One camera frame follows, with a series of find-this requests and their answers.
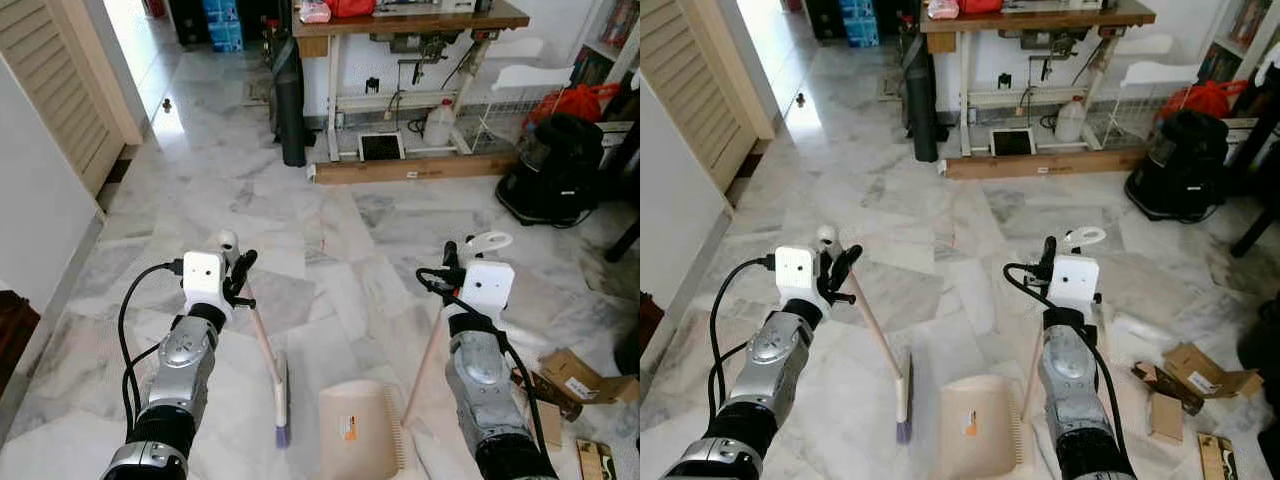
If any wooden-handled white broom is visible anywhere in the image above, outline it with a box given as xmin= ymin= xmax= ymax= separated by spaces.
xmin=816 ymin=226 xmax=915 ymax=445
xmin=217 ymin=230 xmax=294 ymax=449

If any cream long-handled dustpan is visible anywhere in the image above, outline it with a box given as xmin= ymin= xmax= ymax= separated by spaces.
xmin=938 ymin=226 xmax=1109 ymax=480
xmin=318 ymin=229 xmax=515 ymax=480

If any long wooden plank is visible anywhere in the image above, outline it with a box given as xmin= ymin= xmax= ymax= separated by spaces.
xmin=307 ymin=151 xmax=523 ymax=187
xmin=940 ymin=147 xmax=1149 ymax=182

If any white-framed black foot pedal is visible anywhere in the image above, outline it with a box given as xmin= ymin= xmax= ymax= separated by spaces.
xmin=988 ymin=126 xmax=1038 ymax=158
xmin=356 ymin=130 xmax=407 ymax=164

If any translucent plastic jug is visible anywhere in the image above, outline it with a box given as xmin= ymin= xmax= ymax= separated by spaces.
xmin=421 ymin=96 xmax=457 ymax=147
xmin=1053 ymin=93 xmax=1089 ymax=143

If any black vacuum cleaner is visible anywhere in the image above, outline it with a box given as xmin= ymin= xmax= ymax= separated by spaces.
xmin=496 ymin=112 xmax=607 ymax=228
xmin=1124 ymin=109 xmax=1231 ymax=224

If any dark brown cardboard piece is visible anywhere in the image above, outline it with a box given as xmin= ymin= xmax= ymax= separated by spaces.
xmin=513 ymin=368 xmax=583 ymax=423
xmin=1132 ymin=360 xmax=1206 ymax=416

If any open brown cardboard box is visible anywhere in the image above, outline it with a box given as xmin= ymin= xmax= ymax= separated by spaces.
xmin=538 ymin=347 xmax=641 ymax=406
xmin=1162 ymin=342 xmax=1264 ymax=399

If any black cylindrical bag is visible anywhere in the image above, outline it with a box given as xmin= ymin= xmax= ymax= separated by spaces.
xmin=266 ymin=28 xmax=313 ymax=169
xmin=897 ymin=28 xmax=943 ymax=164

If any flat light cardboard piece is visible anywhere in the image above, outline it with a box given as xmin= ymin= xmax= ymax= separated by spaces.
xmin=533 ymin=400 xmax=566 ymax=448
xmin=1148 ymin=392 xmax=1186 ymax=445

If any black table leg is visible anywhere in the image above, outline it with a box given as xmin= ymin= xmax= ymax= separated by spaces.
xmin=1230 ymin=75 xmax=1280 ymax=259
xmin=603 ymin=95 xmax=641 ymax=264

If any dark reddish wooden furniture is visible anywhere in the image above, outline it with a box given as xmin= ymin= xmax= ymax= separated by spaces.
xmin=0 ymin=289 xmax=43 ymax=399
xmin=640 ymin=293 xmax=665 ymax=353

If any black rounded object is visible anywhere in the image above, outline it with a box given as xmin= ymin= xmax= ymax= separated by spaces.
xmin=1236 ymin=298 xmax=1280 ymax=379
xmin=613 ymin=322 xmax=641 ymax=378

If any red plastic bag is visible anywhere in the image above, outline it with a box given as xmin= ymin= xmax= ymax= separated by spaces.
xmin=1155 ymin=79 xmax=1251 ymax=123
xmin=524 ymin=83 xmax=623 ymax=128

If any printed cardboard box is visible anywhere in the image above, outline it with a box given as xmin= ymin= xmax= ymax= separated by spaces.
xmin=1225 ymin=115 xmax=1263 ymax=151
xmin=598 ymin=118 xmax=637 ymax=153

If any printed cardboard strip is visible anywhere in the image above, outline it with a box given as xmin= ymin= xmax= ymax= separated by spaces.
xmin=576 ymin=438 xmax=618 ymax=480
xmin=1196 ymin=432 xmax=1241 ymax=480

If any louvred wooden door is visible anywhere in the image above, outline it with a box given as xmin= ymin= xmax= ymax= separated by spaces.
xmin=640 ymin=0 xmax=779 ymax=196
xmin=0 ymin=0 xmax=147 ymax=198

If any wooden-top sewing table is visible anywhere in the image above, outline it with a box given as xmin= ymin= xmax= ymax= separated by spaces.
xmin=920 ymin=0 xmax=1157 ymax=159
xmin=292 ymin=0 xmax=532 ymax=167

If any blue box stack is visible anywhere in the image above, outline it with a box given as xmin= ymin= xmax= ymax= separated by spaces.
xmin=202 ymin=0 xmax=245 ymax=53
xmin=838 ymin=0 xmax=881 ymax=49

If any black cabinet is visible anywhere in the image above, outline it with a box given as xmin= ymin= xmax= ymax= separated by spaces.
xmin=165 ymin=0 xmax=207 ymax=48
xmin=803 ymin=0 xmax=843 ymax=43

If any white bookshelf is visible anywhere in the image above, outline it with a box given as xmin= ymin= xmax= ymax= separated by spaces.
xmin=1205 ymin=0 xmax=1280 ymax=86
xmin=578 ymin=0 xmax=641 ymax=89

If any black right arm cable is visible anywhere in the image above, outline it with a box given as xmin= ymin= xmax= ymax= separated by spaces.
xmin=415 ymin=266 xmax=549 ymax=456
xmin=1002 ymin=262 xmax=1126 ymax=451

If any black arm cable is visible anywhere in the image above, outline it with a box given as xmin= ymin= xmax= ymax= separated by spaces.
xmin=1002 ymin=262 xmax=1126 ymax=451
xmin=116 ymin=258 xmax=187 ymax=441
xmin=415 ymin=266 xmax=549 ymax=456
xmin=705 ymin=256 xmax=779 ymax=431

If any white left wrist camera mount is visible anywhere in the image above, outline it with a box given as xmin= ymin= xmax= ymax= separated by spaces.
xmin=182 ymin=250 xmax=227 ymax=309
xmin=775 ymin=245 xmax=823 ymax=306

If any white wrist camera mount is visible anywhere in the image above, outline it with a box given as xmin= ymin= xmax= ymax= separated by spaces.
xmin=462 ymin=260 xmax=516 ymax=319
xmin=775 ymin=245 xmax=823 ymax=306
xmin=1050 ymin=254 xmax=1101 ymax=313
xmin=182 ymin=250 xmax=227 ymax=309

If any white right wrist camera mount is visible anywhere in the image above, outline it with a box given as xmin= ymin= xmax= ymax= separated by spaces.
xmin=1050 ymin=254 xmax=1101 ymax=313
xmin=462 ymin=260 xmax=516 ymax=319

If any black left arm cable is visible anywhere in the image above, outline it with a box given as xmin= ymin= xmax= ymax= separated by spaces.
xmin=705 ymin=256 xmax=779 ymax=431
xmin=116 ymin=258 xmax=187 ymax=441

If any white wire rack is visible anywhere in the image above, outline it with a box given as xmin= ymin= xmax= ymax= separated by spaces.
xmin=1100 ymin=80 xmax=1191 ymax=149
xmin=468 ymin=84 xmax=561 ymax=153

